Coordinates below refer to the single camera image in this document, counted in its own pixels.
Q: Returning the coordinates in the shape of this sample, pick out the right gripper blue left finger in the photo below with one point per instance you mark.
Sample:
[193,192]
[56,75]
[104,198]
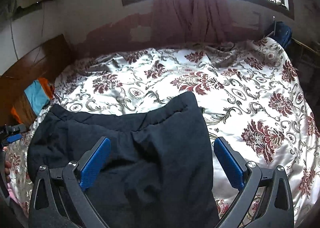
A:
[92,161]

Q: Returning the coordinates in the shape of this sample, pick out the person's left hand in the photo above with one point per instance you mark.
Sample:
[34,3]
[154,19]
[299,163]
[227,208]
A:
[7,171]

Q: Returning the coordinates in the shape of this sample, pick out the floral white bed quilt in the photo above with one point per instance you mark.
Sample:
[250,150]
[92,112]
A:
[250,93]

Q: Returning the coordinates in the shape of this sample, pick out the orange blue brown pillow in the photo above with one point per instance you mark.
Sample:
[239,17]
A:
[27,107]

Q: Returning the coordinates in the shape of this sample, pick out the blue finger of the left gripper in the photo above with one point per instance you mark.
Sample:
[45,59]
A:
[14,138]

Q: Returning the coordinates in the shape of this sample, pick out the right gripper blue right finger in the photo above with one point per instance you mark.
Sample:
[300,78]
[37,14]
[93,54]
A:
[232,163]

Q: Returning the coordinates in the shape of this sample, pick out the brown wooden headboard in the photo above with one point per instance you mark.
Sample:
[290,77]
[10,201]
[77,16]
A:
[47,61]

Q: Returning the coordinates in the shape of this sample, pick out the dark navy padded jacket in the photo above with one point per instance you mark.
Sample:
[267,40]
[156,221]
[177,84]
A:
[160,169]

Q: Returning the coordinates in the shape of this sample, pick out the blue bag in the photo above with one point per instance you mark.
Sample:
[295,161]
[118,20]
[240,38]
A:
[280,32]

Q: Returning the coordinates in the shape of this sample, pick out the wooden side table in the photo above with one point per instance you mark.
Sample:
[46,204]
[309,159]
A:
[303,57]

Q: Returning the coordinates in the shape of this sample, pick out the pink tied curtain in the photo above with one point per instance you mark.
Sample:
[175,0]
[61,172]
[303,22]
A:
[180,21]

